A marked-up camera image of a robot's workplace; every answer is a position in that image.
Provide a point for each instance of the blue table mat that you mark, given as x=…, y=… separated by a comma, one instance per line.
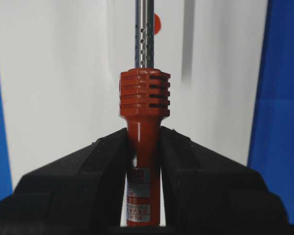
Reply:
x=271, y=146

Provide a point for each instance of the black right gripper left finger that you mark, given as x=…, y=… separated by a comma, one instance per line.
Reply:
x=79, y=194

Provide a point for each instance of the right red dot mark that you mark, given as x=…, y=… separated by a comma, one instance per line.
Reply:
x=157, y=24

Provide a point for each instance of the red handled soldering iron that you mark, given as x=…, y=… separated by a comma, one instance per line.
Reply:
x=144, y=103

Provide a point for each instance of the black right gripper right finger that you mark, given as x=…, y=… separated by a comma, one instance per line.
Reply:
x=206, y=193

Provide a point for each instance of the large white foam board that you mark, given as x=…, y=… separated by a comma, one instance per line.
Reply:
x=60, y=63

